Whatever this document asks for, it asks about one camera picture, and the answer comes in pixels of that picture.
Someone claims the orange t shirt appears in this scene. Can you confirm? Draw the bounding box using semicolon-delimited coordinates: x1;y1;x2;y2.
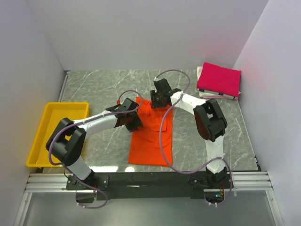
128;97;173;167

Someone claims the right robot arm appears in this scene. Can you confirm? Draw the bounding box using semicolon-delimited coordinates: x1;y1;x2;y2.
150;79;228;188

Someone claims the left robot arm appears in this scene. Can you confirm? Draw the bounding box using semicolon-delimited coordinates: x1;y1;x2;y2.
46;98;143;189

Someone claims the folded white t shirt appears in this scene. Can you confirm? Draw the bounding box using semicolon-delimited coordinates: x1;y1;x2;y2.
196;66;238;100

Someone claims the folded magenta t shirt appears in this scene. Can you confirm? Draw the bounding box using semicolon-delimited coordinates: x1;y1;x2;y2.
196;62;241;99

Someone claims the black base beam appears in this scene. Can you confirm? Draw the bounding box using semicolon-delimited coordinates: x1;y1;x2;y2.
66;171;233;203

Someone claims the yellow plastic tray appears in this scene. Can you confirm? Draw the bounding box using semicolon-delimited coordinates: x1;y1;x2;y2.
25;102;90;168

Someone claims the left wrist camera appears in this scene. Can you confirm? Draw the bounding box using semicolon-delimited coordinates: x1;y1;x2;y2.
117;98;138;112

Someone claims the aluminium frame rail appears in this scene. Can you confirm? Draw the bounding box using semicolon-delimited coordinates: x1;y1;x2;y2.
24;171;273;193

